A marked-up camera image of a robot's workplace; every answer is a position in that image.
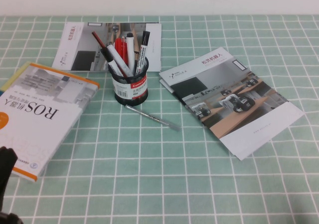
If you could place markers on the clear grey gel pen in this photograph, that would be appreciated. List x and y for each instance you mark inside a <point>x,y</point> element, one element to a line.
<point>154,118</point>

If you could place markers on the green checked tablecloth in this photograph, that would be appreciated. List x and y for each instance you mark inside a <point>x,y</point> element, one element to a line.
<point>174,189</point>

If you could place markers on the AgileX brochure grey photo cover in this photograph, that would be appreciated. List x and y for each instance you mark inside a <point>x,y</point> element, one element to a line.
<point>231,102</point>
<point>165,84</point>
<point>74,42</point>

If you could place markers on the red and black pencil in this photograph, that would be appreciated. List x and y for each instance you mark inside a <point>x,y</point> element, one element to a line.
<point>99,41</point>

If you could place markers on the thick red pen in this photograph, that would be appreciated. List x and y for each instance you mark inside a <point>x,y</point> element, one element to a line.
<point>119,47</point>

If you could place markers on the yellow and blue book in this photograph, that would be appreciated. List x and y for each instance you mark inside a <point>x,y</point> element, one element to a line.
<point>12,80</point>

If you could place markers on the white marker black cap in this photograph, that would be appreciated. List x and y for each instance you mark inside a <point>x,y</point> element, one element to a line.
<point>120,58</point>
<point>111,59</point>
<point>130,49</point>

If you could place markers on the thin red pen silver clip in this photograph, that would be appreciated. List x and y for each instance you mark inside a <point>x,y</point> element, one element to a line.
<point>123,43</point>

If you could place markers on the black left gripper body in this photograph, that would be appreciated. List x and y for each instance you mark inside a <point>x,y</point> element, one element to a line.
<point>7,164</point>

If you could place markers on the white orange ROS book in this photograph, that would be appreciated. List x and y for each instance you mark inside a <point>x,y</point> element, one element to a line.
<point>42,114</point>

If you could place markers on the black mesh pen holder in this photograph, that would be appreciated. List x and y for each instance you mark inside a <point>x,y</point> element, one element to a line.
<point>130,89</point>

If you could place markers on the white marker with dark label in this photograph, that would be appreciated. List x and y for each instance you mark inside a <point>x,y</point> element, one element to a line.
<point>143,49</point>

